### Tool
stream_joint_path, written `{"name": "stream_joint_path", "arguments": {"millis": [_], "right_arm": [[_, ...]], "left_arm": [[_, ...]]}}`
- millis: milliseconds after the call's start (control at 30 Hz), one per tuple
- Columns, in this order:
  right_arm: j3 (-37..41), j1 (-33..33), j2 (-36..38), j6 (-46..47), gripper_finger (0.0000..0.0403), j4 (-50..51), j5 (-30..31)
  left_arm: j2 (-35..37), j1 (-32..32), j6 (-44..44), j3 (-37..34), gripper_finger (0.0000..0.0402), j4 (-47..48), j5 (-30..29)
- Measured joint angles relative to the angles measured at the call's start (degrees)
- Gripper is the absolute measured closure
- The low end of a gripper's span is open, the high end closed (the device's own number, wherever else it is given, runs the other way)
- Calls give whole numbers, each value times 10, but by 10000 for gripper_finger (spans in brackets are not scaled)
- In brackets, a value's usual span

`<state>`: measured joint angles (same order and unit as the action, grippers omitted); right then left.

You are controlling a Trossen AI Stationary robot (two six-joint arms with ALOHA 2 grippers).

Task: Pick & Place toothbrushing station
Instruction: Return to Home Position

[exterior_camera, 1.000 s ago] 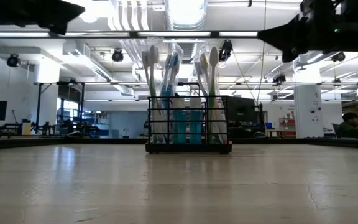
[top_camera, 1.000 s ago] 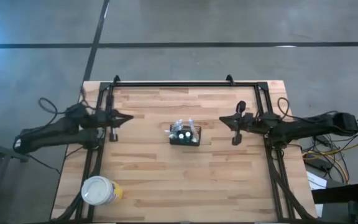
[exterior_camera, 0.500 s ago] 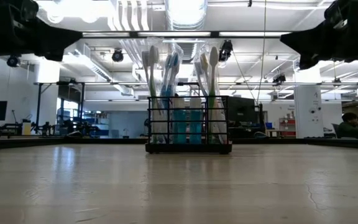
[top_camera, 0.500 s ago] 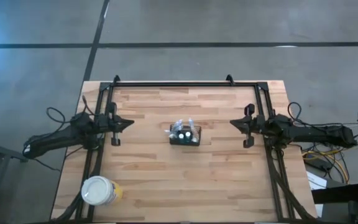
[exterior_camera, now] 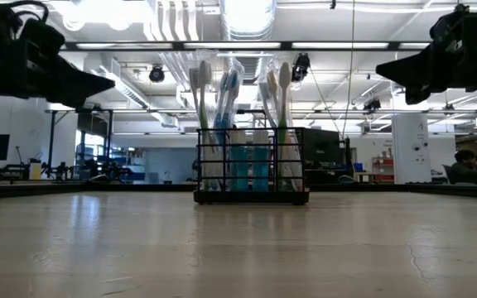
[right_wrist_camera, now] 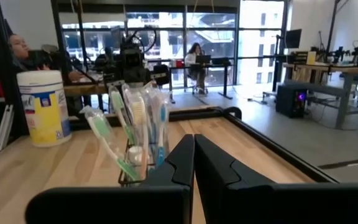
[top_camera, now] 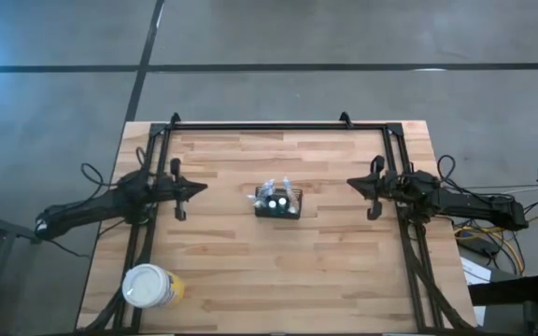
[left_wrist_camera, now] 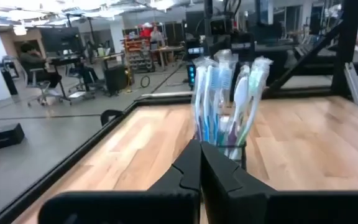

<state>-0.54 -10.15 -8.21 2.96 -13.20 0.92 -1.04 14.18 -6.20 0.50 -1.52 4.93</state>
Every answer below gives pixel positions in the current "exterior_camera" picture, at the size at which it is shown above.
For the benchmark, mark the small black rectangular frame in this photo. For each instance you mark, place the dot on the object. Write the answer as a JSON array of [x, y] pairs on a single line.
[[247, 111]]

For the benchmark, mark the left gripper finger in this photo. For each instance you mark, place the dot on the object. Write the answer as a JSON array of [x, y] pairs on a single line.
[[79, 78], [91, 91]]

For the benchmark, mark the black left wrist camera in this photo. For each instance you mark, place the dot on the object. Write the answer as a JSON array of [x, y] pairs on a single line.
[[41, 37]]

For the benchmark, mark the blue mouthwash bottle white cap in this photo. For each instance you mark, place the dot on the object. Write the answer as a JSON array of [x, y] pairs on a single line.
[[238, 165], [261, 165]]

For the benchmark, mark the white room column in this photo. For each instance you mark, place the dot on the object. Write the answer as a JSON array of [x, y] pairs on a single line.
[[411, 149]]

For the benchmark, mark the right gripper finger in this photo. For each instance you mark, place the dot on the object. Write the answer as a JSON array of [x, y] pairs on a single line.
[[416, 66], [406, 82]]

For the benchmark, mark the black ceiling track light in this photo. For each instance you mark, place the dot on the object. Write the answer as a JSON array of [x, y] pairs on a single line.
[[372, 104], [156, 74], [300, 68]]

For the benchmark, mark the red shelf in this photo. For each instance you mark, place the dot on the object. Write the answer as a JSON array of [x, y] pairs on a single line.
[[383, 169]]

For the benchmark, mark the black metal stand frame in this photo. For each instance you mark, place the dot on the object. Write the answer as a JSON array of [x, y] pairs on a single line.
[[51, 140]]

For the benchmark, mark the black table rail frame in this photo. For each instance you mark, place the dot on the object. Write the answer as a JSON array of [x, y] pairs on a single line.
[[56, 190]]

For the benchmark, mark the black overhead crossbar with lights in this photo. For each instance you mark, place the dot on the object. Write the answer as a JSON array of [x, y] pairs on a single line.
[[286, 45]]

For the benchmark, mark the silver ventilation duct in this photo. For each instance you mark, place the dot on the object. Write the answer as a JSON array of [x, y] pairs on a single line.
[[247, 20]]

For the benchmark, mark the person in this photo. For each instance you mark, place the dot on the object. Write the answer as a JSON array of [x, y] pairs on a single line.
[[466, 169]]

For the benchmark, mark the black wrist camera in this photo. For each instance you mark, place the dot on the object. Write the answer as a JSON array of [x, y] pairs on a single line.
[[454, 27], [41, 37]]

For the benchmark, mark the yellow container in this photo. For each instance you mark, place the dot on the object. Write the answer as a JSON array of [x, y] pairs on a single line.
[[35, 171]]

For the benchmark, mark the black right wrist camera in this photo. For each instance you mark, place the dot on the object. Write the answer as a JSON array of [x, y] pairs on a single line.
[[454, 27]]

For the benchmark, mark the black cabinet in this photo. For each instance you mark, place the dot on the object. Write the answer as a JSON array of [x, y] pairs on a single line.
[[325, 153]]

